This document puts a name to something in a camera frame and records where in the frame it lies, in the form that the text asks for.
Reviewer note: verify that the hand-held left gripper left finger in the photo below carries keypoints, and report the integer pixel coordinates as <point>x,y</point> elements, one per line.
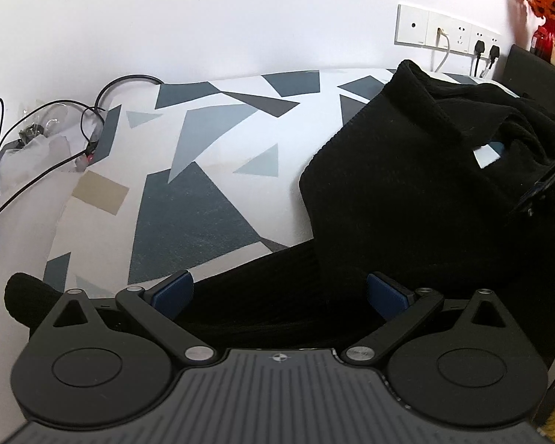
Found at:
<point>173,292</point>

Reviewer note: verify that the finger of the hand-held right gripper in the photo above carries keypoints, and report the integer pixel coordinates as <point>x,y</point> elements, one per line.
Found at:
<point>543,180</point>

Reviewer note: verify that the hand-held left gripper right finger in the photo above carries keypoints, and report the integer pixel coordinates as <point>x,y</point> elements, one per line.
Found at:
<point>388,295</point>

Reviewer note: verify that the black knit sweater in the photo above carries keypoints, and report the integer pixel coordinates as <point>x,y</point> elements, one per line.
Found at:
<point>397,171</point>

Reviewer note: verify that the geometric patterned bed sheet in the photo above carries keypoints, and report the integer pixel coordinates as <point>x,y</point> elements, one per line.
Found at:
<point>203,185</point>

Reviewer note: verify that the black power plug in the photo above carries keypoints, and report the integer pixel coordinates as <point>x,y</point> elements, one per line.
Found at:
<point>494,52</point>
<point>480,48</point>

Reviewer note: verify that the red vase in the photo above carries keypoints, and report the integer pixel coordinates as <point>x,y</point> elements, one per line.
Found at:
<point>543,41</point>

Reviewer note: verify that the charger with red light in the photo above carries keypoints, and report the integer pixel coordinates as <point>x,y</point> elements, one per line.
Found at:
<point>89,159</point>

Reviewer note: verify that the clear plastic bag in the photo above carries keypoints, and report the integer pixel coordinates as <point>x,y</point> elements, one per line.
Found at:
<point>60,122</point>

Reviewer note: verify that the white wall socket plate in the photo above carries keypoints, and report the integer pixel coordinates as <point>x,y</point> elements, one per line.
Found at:
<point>460,32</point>
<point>486,37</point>

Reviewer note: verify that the white wall plate with hole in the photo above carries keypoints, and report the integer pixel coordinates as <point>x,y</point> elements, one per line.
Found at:
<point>411,24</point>

